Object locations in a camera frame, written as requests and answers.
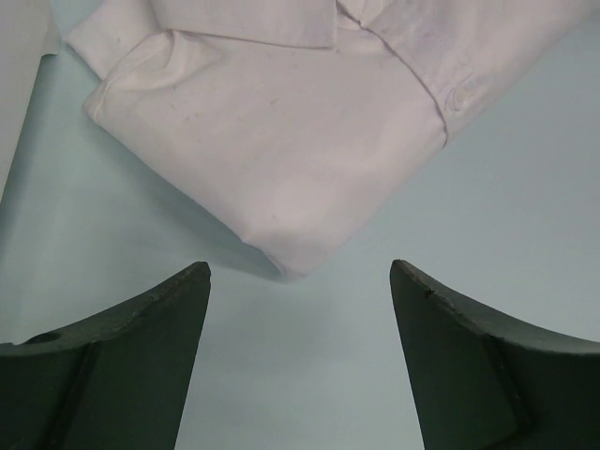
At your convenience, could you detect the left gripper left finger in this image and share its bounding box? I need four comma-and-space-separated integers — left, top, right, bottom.
1, 262, 211, 449

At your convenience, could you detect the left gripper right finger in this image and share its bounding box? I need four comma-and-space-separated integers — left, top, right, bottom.
390, 260, 599, 449

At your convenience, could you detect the white long sleeve shirt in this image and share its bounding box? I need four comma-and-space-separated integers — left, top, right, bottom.
67, 0, 599, 278

